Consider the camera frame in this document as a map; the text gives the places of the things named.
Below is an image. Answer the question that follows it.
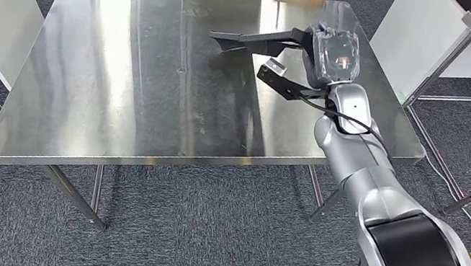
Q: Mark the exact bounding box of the black plastic car part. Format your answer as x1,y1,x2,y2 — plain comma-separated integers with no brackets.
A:
207,12,320,69

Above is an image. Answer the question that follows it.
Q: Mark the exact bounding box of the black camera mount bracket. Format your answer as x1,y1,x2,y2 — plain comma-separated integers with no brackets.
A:
253,64,331,109

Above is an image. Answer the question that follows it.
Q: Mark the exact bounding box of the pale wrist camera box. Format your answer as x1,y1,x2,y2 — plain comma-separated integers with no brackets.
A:
263,57,290,78

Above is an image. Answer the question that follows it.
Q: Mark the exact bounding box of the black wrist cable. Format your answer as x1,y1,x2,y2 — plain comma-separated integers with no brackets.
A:
292,95,396,153

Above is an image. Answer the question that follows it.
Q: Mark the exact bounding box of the white power cable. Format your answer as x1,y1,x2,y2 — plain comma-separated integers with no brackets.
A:
409,152,471,237

